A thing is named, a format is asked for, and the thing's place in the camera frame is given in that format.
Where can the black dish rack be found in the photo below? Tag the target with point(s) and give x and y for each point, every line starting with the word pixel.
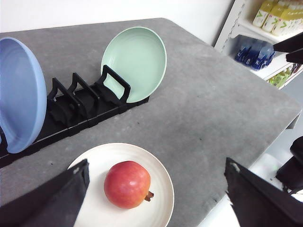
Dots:
pixel 71 110

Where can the blue plate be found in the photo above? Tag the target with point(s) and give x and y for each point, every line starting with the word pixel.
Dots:
pixel 23 99

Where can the yellow-green drink cartons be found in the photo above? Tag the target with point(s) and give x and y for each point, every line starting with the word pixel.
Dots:
pixel 280 17

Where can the white plate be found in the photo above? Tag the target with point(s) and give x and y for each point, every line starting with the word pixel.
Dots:
pixel 97 211

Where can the green plate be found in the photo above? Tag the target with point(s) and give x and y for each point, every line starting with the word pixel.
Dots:
pixel 138 57

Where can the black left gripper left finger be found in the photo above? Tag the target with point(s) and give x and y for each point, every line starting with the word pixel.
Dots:
pixel 55 203

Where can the blue bottle pack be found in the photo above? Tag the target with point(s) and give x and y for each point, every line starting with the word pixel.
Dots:
pixel 254 52

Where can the white metal shelf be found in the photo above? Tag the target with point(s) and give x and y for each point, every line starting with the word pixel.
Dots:
pixel 239 21

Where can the green snack packages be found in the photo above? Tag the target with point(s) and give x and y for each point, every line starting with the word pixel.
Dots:
pixel 278 79

